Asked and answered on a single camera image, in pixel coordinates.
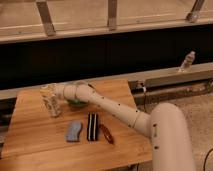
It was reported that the white plastic bottle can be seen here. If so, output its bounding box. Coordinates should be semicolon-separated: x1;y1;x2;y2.
40;84;62;117

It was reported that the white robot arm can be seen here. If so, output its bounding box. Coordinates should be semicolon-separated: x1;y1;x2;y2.
53;82;196;171

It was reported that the clear bottle on ledge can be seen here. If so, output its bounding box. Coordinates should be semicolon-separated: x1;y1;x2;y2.
178;51;195;73

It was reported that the green bowl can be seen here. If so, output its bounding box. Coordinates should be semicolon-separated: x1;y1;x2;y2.
67;99;88;108

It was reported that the black white striped block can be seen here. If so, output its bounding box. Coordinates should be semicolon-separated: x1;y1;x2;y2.
87;114;98;141

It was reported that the blue sponge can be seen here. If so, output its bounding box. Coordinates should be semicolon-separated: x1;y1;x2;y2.
66;121;82;142

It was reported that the wooden table board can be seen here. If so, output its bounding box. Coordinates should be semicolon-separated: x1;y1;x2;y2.
0;89;152;171

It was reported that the middle metal railing post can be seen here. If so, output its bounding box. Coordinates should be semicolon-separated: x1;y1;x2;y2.
107;0;117;31

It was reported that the metal railing post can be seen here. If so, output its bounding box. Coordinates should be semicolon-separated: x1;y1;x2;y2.
186;0;205;23
36;0;55;36
107;0;117;31

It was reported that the left metal railing post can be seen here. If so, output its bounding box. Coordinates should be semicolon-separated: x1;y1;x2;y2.
36;0;55;36

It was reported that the right metal railing post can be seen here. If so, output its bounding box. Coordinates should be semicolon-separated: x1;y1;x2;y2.
186;0;205;23

